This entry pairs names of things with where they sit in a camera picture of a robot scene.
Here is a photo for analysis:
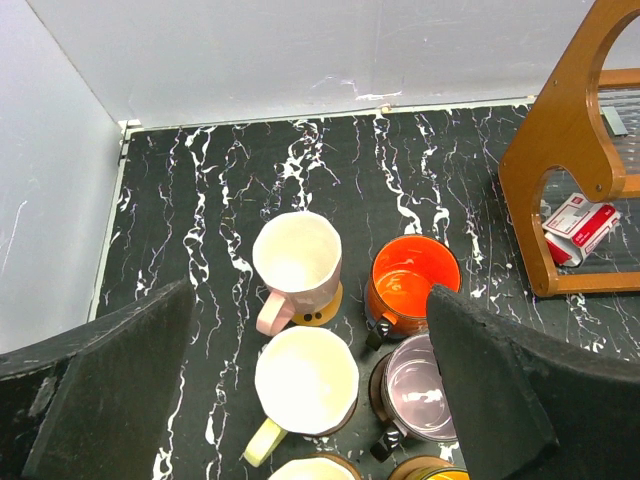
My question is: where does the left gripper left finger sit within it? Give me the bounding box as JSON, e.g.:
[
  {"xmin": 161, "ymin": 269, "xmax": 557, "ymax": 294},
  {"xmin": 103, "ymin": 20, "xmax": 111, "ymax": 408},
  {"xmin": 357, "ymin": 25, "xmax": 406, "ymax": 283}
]
[{"xmin": 1, "ymin": 279, "xmax": 194, "ymax": 479}]

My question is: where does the dark wooden coaster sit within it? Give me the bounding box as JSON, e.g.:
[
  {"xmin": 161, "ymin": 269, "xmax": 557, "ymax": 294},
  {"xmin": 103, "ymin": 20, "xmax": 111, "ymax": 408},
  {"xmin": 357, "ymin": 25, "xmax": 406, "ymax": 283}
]
[
  {"xmin": 368, "ymin": 353, "xmax": 391, "ymax": 423},
  {"xmin": 300, "ymin": 396, "xmax": 358, "ymax": 438}
]

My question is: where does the pale green mug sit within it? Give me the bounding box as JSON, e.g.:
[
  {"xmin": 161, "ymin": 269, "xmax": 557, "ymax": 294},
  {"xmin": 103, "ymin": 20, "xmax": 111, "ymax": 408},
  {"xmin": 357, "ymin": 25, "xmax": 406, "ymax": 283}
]
[{"xmin": 243, "ymin": 326, "xmax": 360, "ymax": 467}]

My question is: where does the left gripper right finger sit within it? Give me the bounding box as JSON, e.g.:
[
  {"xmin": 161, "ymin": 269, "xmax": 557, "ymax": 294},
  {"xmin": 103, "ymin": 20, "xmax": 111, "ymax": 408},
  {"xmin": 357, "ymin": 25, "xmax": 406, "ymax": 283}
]
[{"xmin": 427, "ymin": 285, "xmax": 639, "ymax": 479}]

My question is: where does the red and white can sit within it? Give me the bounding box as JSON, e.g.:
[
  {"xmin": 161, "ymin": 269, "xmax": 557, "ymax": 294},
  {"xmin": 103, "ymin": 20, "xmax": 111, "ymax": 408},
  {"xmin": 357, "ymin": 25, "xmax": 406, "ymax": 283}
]
[{"xmin": 542, "ymin": 193, "xmax": 621, "ymax": 267}]

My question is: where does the purple mug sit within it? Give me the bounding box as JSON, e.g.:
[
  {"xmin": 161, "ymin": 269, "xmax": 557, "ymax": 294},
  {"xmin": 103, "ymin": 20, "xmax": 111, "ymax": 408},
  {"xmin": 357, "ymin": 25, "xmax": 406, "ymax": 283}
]
[{"xmin": 370, "ymin": 333, "xmax": 457, "ymax": 462}]

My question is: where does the black and white mug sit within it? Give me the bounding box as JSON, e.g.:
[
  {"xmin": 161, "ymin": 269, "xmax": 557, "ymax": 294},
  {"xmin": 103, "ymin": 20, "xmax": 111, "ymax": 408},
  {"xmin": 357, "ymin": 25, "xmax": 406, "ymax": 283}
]
[{"xmin": 269, "ymin": 457, "xmax": 356, "ymax": 480}]

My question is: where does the orange round paper coaster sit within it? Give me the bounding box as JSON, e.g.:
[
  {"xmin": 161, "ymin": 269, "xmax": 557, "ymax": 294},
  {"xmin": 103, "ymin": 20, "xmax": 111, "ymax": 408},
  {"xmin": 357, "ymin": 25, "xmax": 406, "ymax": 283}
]
[{"xmin": 292, "ymin": 281, "xmax": 344, "ymax": 327}]

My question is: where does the yellow mug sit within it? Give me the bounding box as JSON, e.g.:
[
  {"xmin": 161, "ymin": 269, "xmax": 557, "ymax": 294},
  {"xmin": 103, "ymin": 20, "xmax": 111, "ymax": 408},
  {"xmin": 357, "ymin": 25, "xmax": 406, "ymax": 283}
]
[{"xmin": 420, "ymin": 468, "xmax": 470, "ymax": 480}]

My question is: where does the light wooden coaster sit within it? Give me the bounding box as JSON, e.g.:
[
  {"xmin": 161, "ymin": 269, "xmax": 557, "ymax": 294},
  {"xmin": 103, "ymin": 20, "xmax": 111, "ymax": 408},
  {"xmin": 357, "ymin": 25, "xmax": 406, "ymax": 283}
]
[
  {"xmin": 309, "ymin": 452, "xmax": 362, "ymax": 480},
  {"xmin": 388, "ymin": 455, "xmax": 454, "ymax": 480}
]

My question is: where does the wooden shelf rack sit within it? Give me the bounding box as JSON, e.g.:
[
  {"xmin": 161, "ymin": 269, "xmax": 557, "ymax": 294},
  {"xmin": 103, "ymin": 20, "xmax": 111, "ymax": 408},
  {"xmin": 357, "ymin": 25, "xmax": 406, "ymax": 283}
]
[{"xmin": 499, "ymin": 0, "xmax": 639, "ymax": 297}]

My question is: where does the small grey metal clip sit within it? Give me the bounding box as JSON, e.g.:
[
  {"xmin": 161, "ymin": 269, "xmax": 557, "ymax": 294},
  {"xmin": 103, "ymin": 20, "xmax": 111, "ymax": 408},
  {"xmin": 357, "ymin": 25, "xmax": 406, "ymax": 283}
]
[{"xmin": 600, "ymin": 106, "xmax": 628, "ymax": 137}]

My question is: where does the orange mug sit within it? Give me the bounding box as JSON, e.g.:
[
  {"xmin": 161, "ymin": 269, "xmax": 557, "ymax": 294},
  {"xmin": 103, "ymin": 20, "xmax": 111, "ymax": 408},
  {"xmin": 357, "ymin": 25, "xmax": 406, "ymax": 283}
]
[{"xmin": 365, "ymin": 234, "xmax": 462, "ymax": 350}]

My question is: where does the pink mug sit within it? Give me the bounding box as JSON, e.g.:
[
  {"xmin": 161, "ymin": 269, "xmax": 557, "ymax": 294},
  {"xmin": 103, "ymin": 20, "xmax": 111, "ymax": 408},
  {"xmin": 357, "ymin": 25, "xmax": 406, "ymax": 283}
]
[{"xmin": 252, "ymin": 211, "xmax": 342, "ymax": 336}]

